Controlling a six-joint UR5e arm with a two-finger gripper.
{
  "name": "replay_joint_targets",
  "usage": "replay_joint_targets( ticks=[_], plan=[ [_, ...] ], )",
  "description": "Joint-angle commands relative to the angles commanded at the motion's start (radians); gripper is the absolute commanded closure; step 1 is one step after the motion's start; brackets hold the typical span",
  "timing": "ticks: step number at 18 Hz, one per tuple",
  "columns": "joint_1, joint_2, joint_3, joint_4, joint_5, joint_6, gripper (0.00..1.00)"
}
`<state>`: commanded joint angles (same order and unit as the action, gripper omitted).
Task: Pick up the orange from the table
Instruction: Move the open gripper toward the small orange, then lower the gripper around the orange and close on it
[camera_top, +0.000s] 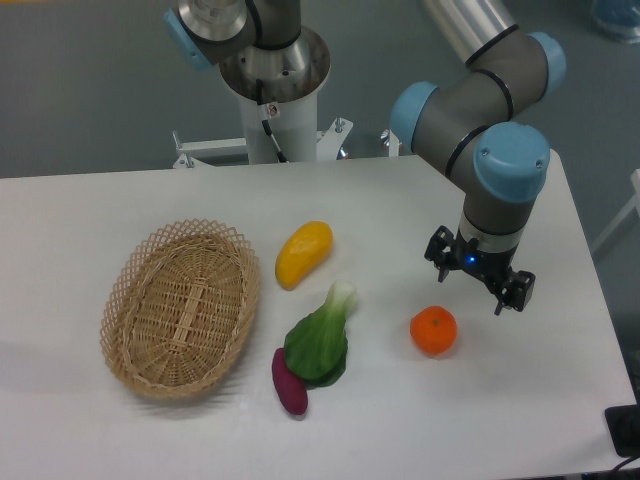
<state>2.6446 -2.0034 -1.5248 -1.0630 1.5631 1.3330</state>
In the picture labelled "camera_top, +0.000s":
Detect black device at table edge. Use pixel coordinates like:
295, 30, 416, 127
604, 405, 639, 457

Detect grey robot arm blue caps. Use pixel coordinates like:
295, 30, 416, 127
164, 1, 566, 311

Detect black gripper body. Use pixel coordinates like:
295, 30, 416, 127
449, 230, 518, 294

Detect white frame at right edge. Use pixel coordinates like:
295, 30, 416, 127
590, 169, 639, 261

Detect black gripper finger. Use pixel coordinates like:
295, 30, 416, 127
424, 226, 458, 283
494, 271, 536, 316

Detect orange fruit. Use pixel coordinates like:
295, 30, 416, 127
409, 305, 458, 356

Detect woven wicker basket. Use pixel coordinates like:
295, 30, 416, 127
100, 219, 260, 400

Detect blue object top right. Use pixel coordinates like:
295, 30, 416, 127
591, 0, 639, 44

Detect black cable on pedestal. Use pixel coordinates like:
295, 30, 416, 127
255, 78, 291, 164

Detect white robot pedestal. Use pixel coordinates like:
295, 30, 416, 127
171, 27, 401, 170

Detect purple sweet potato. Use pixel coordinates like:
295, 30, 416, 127
271, 348, 308, 416

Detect green bok choy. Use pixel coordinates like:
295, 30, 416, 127
284, 280, 358, 387

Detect yellow mango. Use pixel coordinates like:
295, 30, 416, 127
274, 221, 333, 290

